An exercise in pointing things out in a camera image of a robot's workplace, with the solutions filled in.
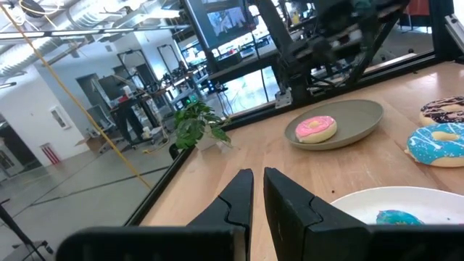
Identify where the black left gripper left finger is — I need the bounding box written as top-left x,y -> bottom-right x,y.
187,168 -> 255,255

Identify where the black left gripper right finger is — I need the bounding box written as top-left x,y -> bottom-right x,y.
263,167 -> 371,261

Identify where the large pink glazed donut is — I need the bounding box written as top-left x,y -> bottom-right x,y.
294,115 -> 339,145

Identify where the small blue donut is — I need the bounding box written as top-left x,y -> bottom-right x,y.
375,209 -> 426,226

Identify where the white round plate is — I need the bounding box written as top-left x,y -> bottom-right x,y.
330,186 -> 464,226

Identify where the green potted plant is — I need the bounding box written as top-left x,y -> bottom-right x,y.
173,100 -> 233,151

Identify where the grey-green round plate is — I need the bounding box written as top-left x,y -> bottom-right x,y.
284,99 -> 385,152

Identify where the large blue glazed donut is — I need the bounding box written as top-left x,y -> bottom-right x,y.
404,122 -> 464,169

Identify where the black computer monitor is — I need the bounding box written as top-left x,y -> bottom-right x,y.
181,0 -> 257,51

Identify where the large chocolate glazed donut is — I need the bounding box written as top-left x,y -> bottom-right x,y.
419,95 -> 464,127

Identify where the black tripod stand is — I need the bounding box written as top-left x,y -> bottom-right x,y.
0,198 -> 54,261

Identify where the black aluminium table frame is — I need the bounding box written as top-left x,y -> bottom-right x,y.
125,0 -> 464,228

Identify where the yellow hanging cable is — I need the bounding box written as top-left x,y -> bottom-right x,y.
0,2 -> 152,190

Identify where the silver frame bracket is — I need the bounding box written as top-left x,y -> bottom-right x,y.
274,88 -> 293,109

